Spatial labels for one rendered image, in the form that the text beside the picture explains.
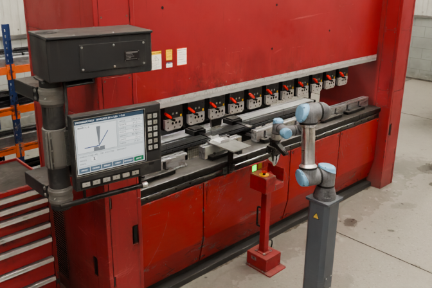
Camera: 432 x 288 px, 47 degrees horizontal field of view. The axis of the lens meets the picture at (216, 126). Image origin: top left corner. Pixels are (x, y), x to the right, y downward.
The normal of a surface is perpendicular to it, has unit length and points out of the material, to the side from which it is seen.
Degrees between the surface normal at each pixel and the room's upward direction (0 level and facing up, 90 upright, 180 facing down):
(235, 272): 0
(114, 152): 90
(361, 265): 0
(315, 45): 90
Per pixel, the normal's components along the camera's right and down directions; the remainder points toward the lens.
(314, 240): -0.72, 0.21
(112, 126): 0.58, 0.25
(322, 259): -0.01, 0.31
